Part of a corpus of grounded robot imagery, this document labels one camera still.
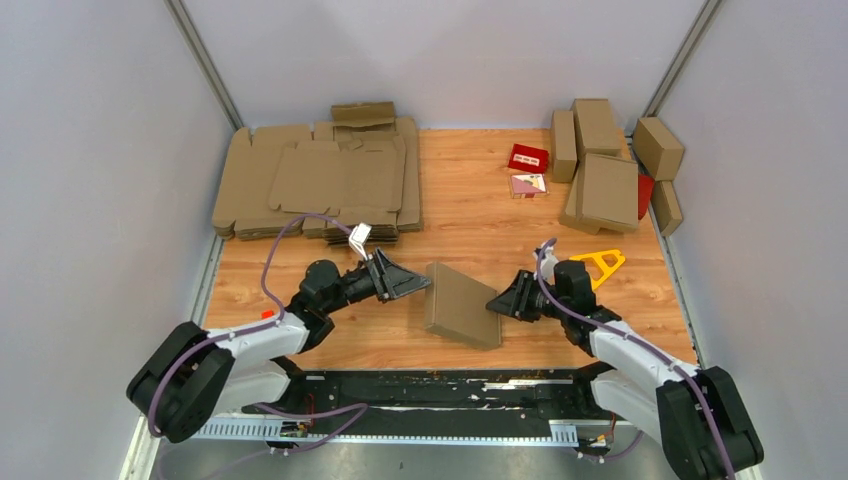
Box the small folded cardboard pieces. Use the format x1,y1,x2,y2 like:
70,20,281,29
330,101,396,141

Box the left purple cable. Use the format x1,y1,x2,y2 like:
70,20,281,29
146,213,370,458

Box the pink tangram puzzle card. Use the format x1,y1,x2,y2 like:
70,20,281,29
509,173,548,199

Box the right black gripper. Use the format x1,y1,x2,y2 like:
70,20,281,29
485,270,568,323

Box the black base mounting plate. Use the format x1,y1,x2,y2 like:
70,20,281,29
269,369,625,441

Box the rear leaning cardboard box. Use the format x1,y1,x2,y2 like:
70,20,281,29
572,98,622,160

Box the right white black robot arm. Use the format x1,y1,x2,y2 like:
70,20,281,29
486,260,765,479

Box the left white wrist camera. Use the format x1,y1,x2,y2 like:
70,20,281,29
347,222,372,261

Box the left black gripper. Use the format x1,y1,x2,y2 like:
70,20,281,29
324,248,432,315

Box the corner aluminium post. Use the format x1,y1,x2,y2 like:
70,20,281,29
164,0,245,130
643,0,725,117

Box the stack of flat cardboard sheets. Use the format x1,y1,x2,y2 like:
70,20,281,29
211,116,423,245

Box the aluminium frame rail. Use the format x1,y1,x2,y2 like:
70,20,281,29
119,380,763,480

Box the upright narrow cardboard box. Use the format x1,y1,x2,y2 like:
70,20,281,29
550,110,578,183

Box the right corner aluminium post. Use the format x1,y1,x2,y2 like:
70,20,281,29
643,0,725,117

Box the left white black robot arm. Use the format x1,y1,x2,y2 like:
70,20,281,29
126,248,431,443

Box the front flat cardboard box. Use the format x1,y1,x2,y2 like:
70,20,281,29
559,154,639,234

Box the red object behind boxes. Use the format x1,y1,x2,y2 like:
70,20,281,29
637,174,655,220

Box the red card box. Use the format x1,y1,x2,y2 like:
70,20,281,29
507,143,550,174

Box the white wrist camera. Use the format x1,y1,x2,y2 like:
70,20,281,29
533,246,559,281
347,222,372,261

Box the brown cardboard box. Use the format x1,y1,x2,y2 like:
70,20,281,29
424,262,502,350

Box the yellow plastic triangle frame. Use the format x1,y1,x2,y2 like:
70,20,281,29
570,249,626,291

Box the low right cardboard box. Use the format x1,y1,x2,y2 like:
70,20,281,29
651,181,683,237

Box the far right cardboard box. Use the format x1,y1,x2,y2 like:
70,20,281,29
632,117,685,181

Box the left corner aluminium post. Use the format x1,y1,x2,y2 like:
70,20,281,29
164,0,245,130

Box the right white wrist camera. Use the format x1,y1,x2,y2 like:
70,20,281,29
533,246,559,281

